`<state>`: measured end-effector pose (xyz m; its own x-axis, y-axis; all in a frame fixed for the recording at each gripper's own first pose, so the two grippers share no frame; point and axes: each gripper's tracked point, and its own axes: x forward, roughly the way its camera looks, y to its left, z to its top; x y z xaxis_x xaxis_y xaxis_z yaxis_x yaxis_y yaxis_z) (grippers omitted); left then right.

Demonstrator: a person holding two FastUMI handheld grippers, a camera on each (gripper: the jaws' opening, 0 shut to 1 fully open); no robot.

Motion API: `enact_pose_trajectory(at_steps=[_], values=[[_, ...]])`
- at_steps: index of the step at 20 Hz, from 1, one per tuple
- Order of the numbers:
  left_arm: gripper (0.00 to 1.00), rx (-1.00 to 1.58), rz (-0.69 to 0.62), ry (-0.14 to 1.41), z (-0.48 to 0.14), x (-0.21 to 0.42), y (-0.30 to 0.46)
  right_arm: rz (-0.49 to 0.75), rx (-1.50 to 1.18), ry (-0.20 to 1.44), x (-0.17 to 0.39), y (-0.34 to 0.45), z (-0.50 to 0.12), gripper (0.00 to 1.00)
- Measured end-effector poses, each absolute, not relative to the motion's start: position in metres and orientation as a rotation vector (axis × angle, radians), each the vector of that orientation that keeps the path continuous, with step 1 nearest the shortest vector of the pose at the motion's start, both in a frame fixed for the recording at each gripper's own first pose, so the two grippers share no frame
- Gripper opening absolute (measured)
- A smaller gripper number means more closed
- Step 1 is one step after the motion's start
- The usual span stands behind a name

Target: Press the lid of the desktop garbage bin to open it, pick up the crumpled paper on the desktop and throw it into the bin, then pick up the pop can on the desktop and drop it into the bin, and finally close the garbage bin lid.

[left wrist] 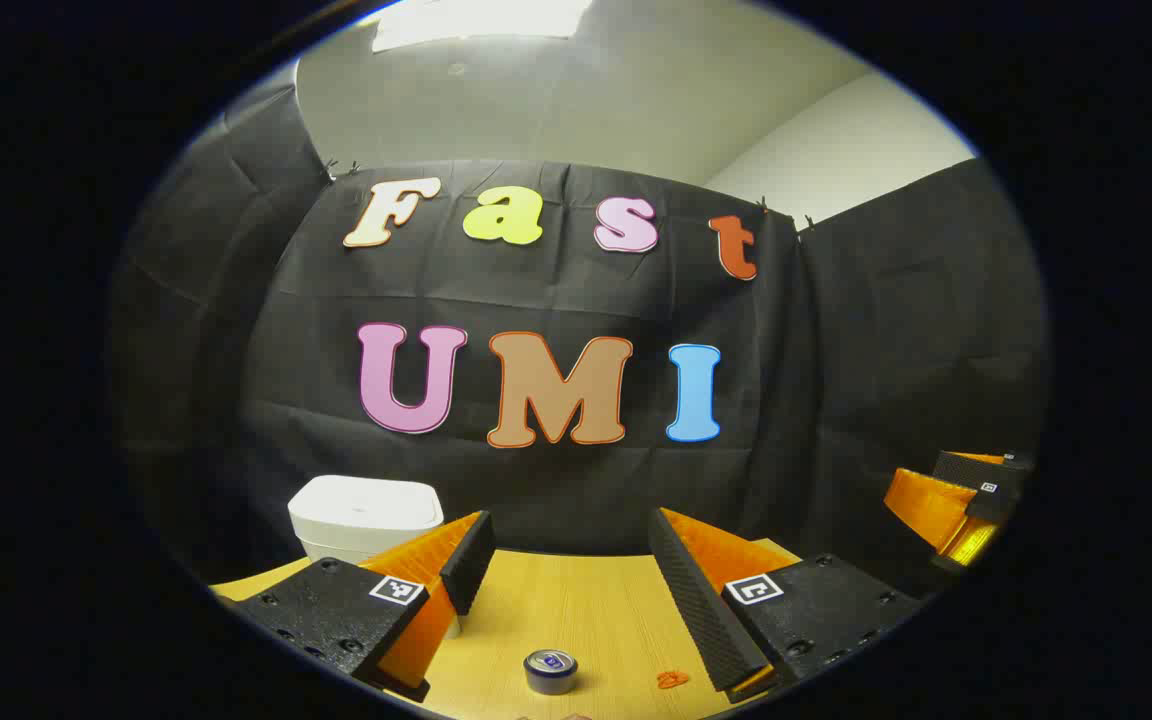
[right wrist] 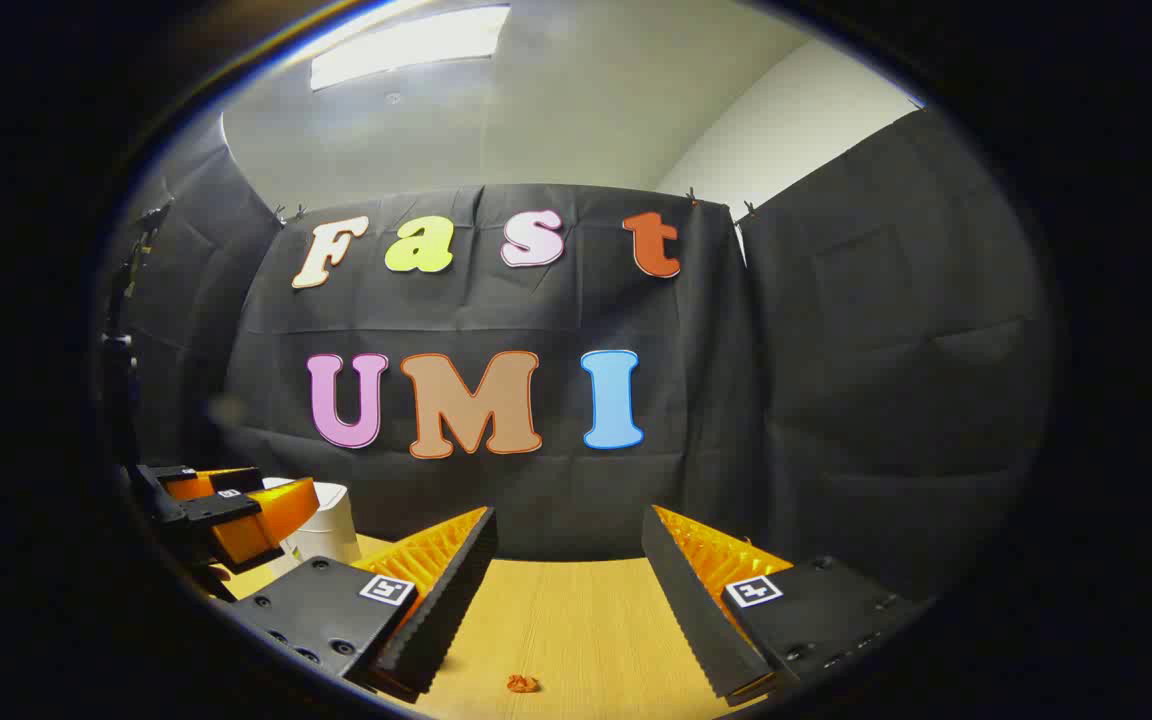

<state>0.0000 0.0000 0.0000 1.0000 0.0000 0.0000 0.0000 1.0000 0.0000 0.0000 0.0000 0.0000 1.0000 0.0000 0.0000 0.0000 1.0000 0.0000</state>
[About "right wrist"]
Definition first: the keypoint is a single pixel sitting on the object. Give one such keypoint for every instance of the black backdrop cloth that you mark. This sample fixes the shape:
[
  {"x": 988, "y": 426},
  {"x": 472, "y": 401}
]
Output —
[{"x": 786, "y": 400}]

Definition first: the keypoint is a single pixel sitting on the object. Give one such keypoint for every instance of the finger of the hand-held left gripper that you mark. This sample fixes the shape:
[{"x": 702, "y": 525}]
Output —
[
  {"x": 266, "y": 520},
  {"x": 206, "y": 485}
]

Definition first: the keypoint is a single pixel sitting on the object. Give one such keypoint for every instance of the orange paper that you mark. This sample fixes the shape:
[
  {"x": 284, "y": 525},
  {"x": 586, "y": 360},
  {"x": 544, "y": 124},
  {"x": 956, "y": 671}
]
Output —
[{"x": 523, "y": 684}]

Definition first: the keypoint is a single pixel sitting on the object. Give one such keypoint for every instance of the wooden desktop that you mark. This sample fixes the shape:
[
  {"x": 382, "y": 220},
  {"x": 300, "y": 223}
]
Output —
[{"x": 576, "y": 630}]

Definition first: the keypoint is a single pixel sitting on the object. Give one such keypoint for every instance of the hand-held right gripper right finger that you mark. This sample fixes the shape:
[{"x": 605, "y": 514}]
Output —
[{"x": 686, "y": 600}]

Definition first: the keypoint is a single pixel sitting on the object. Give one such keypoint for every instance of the white desktop garbage bin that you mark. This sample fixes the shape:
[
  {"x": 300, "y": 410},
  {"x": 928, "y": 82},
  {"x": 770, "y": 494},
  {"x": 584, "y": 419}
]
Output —
[{"x": 331, "y": 530}]

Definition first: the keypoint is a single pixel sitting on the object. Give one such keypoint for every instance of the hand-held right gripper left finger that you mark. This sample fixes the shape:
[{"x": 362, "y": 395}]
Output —
[{"x": 446, "y": 610}]

